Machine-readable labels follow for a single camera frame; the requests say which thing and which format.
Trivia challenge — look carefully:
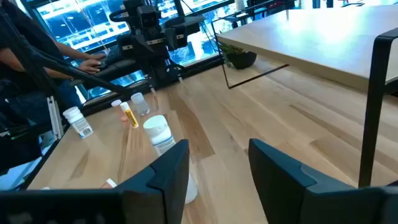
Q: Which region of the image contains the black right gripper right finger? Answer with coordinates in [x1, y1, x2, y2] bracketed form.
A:
[248, 139, 398, 224]

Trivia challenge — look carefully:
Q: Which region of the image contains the white metal bracket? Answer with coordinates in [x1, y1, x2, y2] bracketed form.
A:
[46, 95, 65, 141]

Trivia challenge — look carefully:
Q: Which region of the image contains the green plant black pot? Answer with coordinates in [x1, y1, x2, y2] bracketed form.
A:
[218, 42, 258, 70]

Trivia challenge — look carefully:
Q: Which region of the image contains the clear jar white cap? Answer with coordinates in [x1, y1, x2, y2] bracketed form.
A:
[130, 91, 151, 117]

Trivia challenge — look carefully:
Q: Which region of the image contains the white pill bottle blue label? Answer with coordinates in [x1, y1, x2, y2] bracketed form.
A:
[62, 106, 94, 139]

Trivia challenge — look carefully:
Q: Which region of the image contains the small white pill bottle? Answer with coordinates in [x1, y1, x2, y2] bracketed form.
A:
[142, 114, 199, 205]

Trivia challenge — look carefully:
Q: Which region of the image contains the black aluminium table frame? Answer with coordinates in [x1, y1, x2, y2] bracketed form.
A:
[0, 9, 156, 190]

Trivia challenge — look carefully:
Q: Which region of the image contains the large glass window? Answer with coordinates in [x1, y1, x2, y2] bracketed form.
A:
[18, 0, 237, 100]

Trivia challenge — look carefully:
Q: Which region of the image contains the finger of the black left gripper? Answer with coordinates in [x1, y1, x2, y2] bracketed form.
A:
[117, 33, 135, 56]
[164, 16, 206, 50]

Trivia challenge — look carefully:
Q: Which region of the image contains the person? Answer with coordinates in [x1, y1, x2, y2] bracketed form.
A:
[0, 0, 107, 131]

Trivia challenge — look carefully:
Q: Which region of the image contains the wooden shelf black metal frame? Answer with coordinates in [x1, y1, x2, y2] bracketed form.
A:
[211, 2, 398, 189]

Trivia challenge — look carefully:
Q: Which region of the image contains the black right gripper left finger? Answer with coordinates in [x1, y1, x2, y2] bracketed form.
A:
[0, 139, 190, 224]

